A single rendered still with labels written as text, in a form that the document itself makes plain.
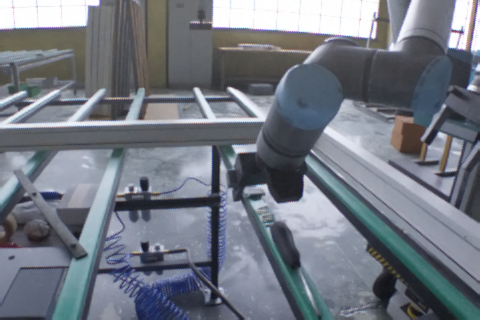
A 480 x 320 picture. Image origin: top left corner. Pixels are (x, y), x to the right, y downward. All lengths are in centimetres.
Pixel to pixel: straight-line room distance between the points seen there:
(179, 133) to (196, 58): 622
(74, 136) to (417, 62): 93
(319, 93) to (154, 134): 69
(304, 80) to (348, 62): 10
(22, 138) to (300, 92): 90
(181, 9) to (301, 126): 681
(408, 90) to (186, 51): 681
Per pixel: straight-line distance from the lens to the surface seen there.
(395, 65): 52
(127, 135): 105
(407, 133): 409
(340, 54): 55
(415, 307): 159
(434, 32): 60
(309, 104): 44
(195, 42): 721
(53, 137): 111
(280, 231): 57
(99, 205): 73
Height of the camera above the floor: 122
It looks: 18 degrees down
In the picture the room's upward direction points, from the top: 3 degrees clockwise
